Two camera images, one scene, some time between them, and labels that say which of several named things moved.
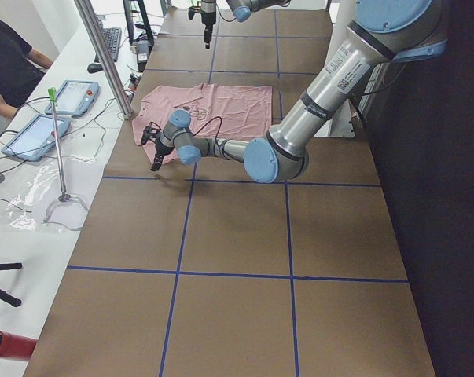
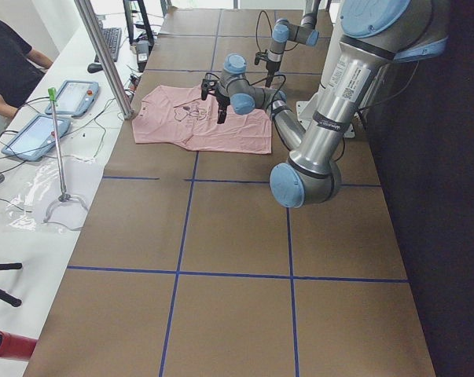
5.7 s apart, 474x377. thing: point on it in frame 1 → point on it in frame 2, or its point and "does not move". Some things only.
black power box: x=142 y=53 does not move
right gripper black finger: x=207 y=35 → x=270 y=75
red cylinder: x=2 y=345 does not move
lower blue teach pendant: x=35 y=140 does not move
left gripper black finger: x=157 y=162 → x=222 y=111
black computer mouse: x=94 y=67 does not move
